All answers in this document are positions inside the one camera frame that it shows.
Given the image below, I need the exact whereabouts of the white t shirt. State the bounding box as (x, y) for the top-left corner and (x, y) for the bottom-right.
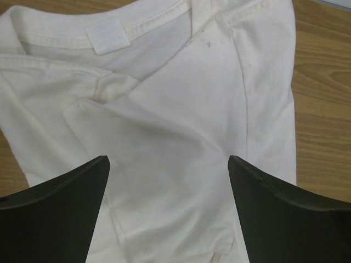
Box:
(1, 1), (296, 262)

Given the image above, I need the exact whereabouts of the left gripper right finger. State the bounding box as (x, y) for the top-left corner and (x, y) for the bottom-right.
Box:
(228, 156), (350, 262)

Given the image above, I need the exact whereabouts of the aluminium wall edge strip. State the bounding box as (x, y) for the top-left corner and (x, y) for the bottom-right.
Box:
(316, 0), (351, 12)

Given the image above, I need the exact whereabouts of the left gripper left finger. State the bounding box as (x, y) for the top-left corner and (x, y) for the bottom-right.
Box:
(1, 156), (110, 262)

